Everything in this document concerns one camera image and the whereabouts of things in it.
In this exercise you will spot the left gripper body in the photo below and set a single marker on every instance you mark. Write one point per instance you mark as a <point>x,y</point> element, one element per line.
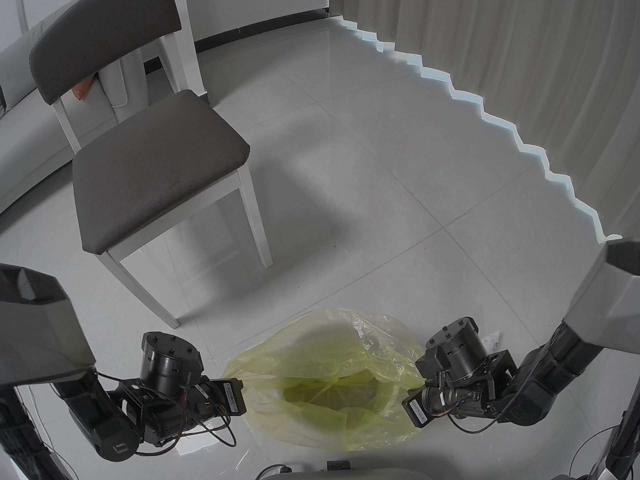
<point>215,400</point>

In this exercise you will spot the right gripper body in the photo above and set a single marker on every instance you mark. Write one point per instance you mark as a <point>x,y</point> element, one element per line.
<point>450,400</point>

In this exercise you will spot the yellow plastic bag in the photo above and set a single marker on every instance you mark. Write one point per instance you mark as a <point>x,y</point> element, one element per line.
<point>310,348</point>

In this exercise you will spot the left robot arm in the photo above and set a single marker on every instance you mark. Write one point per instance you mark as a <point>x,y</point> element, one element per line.
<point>35,328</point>

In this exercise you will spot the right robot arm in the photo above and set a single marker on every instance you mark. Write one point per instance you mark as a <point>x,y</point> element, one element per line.
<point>600,313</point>

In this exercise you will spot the grey and white chair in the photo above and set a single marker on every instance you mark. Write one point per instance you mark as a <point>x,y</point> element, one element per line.
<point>155,168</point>

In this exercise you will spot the pale grey sofa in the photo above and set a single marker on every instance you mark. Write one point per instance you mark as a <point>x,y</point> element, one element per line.
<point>30,133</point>

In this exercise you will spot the orange pillow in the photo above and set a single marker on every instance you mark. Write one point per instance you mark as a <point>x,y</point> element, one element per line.
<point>82,89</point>

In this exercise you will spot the beige curtain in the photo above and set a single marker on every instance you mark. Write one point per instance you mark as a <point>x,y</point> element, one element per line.
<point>525,43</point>

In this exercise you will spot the grey pillow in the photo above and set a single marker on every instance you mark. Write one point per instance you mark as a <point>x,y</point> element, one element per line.
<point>35,32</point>

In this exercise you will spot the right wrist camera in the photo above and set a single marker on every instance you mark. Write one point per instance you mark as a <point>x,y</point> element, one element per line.
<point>427,364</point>

